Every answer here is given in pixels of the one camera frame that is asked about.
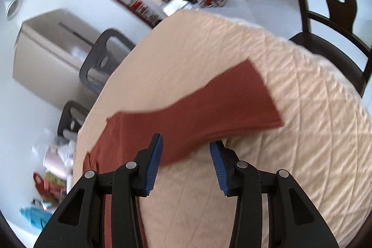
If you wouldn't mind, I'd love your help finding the rust red knit sweater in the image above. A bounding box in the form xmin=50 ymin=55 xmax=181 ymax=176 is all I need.
xmin=83 ymin=60 xmax=284 ymax=247

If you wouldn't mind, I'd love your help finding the red paper bag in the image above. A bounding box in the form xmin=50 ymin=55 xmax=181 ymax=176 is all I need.
xmin=33 ymin=172 xmax=56 ymax=202

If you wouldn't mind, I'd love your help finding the blue plastic bag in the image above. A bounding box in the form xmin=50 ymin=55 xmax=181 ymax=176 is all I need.
xmin=20 ymin=206 xmax=52 ymax=230

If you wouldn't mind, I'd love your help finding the pink electric kettle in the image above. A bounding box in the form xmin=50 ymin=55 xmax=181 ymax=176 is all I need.
xmin=43 ymin=145 xmax=69 ymax=180

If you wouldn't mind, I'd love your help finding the white tissue pack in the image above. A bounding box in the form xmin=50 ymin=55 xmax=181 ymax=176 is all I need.
xmin=57 ymin=140 xmax=76 ymax=170

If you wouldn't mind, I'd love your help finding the black chair left back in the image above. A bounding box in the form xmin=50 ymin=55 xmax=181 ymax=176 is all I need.
xmin=57 ymin=100 xmax=89 ymax=137

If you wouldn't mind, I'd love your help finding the black chair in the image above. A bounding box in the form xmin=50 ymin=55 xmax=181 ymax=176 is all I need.
xmin=57 ymin=100 xmax=89 ymax=137
xmin=79 ymin=28 xmax=136 ymax=94
xmin=290 ymin=0 xmax=371 ymax=96

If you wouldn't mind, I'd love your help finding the beige refrigerator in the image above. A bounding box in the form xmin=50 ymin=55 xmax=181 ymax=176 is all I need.
xmin=13 ymin=10 xmax=100 ymax=109

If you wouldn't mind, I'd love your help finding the black chair centre back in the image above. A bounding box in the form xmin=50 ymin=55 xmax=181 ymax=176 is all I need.
xmin=79 ymin=28 xmax=136 ymax=94

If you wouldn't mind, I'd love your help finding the black chair right side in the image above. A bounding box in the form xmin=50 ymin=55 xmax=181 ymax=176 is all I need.
xmin=290 ymin=0 xmax=371 ymax=96

